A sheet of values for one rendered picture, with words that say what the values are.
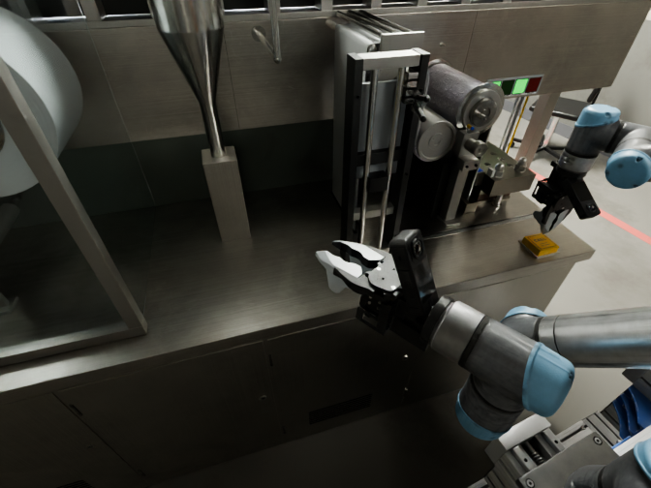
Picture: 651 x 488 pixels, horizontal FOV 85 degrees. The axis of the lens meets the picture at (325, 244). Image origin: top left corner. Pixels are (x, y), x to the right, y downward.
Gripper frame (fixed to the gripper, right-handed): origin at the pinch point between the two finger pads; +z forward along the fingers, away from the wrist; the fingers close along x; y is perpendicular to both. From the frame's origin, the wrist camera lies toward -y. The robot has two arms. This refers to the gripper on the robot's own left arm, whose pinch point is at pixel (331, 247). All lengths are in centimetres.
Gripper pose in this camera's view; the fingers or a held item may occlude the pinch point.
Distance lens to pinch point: 57.2
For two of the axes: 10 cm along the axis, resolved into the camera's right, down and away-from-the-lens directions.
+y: -0.9, 8.2, 5.7
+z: -7.6, -4.2, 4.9
